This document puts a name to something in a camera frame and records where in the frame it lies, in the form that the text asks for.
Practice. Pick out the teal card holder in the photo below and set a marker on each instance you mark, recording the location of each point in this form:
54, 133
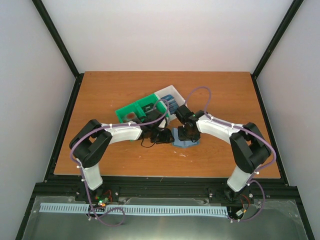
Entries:
182, 143

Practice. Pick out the small electronics board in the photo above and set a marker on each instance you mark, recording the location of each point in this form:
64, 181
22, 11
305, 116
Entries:
103, 200

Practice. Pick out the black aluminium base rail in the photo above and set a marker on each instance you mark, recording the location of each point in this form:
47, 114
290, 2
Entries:
157, 187

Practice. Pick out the metal base plate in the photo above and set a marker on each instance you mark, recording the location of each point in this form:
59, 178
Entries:
51, 218

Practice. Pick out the black frame post left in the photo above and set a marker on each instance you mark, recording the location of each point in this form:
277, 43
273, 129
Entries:
47, 20

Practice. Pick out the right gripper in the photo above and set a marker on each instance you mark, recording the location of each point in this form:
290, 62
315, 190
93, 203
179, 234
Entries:
182, 137

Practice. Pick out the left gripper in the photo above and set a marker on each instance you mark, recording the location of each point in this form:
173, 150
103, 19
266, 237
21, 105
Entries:
166, 138

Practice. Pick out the black frame post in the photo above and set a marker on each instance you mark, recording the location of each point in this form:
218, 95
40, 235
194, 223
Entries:
284, 24
47, 20

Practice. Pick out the blue card stack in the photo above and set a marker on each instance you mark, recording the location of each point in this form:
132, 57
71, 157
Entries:
173, 105

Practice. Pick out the black frame post right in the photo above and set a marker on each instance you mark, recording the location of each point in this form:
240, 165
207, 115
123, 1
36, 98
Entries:
284, 24

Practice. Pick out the black card stack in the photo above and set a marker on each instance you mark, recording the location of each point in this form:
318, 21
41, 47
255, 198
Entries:
147, 108

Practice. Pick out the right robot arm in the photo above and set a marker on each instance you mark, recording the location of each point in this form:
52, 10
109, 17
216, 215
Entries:
250, 150

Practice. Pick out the light blue cable duct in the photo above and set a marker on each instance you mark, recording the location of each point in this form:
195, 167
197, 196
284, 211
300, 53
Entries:
136, 210

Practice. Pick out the red white card stack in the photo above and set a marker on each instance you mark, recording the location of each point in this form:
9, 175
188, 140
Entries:
129, 117

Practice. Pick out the green bin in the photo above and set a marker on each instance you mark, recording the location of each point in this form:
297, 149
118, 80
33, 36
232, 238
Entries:
132, 107
160, 106

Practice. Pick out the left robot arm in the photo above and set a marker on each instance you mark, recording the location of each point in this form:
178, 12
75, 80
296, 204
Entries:
89, 145

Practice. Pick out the white bin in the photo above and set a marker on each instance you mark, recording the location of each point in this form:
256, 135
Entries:
178, 97

